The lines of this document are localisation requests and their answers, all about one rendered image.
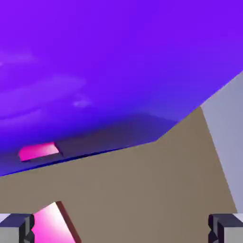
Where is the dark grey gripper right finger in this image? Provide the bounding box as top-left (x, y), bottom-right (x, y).
top-left (207, 213), bottom-right (243, 243)

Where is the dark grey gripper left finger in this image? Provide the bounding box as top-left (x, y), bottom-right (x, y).
top-left (0, 213), bottom-right (35, 243)

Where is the small pink cube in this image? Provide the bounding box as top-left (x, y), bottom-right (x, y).
top-left (31, 200), bottom-right (83, 243)
top-left (18, 141), bottom-right (64, 163)

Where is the large grey box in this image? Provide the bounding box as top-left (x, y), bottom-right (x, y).
top-left (200, 70), bottom-right (243, 214)

